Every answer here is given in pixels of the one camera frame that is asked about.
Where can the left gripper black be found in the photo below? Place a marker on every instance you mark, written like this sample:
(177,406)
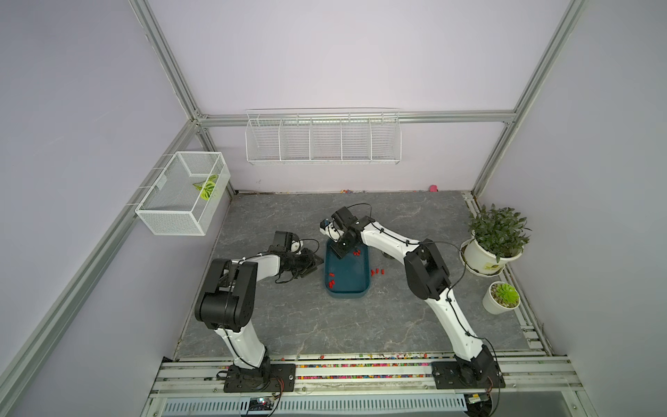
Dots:
(309,262)

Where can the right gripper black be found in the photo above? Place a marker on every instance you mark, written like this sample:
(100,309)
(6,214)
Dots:
(339,250)

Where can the teal plastic storage box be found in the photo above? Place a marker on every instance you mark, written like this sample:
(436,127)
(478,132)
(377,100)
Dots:
(352,273)

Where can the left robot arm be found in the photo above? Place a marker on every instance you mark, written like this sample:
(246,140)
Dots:
(226,301)

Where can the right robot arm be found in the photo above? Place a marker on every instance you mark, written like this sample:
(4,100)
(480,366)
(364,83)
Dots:
(428,278)

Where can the green item in basket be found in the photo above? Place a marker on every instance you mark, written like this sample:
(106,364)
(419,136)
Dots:
(207,188)

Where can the white mesh basket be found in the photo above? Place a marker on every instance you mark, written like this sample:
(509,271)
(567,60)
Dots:
(172,207)

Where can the white ventilation grille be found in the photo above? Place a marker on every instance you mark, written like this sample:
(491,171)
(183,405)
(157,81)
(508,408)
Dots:
(316,405)

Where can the large potted green plant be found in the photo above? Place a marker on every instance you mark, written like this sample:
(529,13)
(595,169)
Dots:
(498,237)

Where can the small potted succulent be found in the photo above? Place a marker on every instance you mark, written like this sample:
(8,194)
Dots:
(500,298)

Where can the white wire wall shelf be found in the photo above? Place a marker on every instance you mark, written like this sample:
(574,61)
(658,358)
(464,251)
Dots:
(323,136)

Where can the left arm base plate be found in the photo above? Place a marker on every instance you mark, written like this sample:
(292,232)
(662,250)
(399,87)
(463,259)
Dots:
(274,378)

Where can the aluminium rail base frame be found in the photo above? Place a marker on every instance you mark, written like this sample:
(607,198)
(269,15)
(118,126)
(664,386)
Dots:
(374,374)

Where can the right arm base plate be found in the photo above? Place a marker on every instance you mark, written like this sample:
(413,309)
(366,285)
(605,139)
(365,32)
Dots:
(454,375)

